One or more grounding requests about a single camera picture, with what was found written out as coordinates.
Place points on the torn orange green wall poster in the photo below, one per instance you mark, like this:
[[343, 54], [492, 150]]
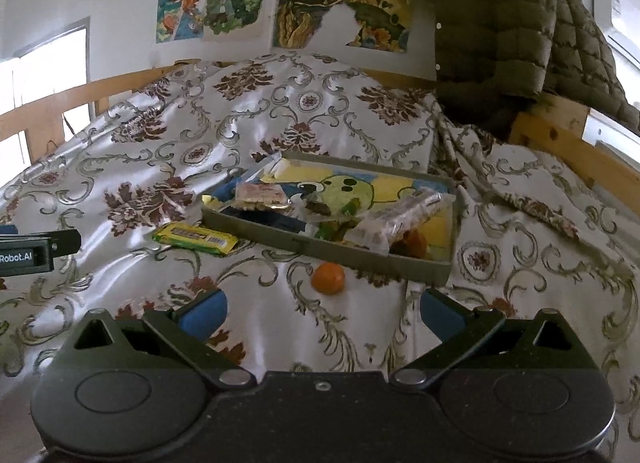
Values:
[[310, 8]]

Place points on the yellow green snack packet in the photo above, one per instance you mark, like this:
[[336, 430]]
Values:
[[195, 239]]

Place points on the olive quilted jacket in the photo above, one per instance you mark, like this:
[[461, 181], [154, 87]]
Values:
[[500, 28]]

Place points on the wooden bed frame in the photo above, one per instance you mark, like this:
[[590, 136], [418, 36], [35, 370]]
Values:
[[565, 140]]

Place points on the window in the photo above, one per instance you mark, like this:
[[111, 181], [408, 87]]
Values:
[[45, 78]]

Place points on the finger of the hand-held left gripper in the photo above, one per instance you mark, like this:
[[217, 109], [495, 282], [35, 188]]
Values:
[[7, 230], [67, 241]]

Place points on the tangerine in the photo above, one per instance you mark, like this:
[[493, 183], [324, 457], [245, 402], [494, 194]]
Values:
[[327, 277]]

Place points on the dark brown snack packet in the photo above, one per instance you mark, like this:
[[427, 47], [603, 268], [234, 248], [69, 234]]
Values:
[[320, 206]]

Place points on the cartoon children wall poster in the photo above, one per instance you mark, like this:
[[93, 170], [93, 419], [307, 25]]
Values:
[[220, 3]]

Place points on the green tray with cartoon print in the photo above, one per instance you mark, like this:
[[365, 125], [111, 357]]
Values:
[[390, 183]]

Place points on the white air conditioner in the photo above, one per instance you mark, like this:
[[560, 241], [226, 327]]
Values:
[[617, 23]]

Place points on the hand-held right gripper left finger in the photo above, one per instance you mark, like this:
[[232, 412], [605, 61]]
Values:
[[205, 315]]

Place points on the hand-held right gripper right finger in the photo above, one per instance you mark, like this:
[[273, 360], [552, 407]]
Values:
[[440, 315]]

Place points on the white storage box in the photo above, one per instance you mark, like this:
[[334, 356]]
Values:
[[610, 135]]

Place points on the shiny floral quilt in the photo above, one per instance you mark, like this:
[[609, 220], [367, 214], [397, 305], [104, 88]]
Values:
[[150, 163]]

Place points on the clear beige cracker packet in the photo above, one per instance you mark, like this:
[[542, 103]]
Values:
[[395, 220]]

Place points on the orange snack packet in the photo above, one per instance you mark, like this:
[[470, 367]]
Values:
[[411, 244]]

